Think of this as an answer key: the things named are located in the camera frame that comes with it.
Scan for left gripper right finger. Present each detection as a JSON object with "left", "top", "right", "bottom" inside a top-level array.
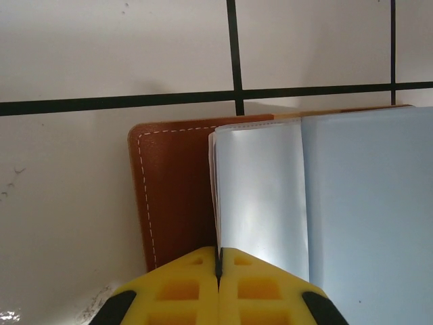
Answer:
[{"left": 219, "top": 246, "right": 341, "bottom": 325}]

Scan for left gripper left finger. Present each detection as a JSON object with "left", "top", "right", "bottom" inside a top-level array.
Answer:
[{"left": 95, "top": 246, "right": 219, "bottom": 325}]

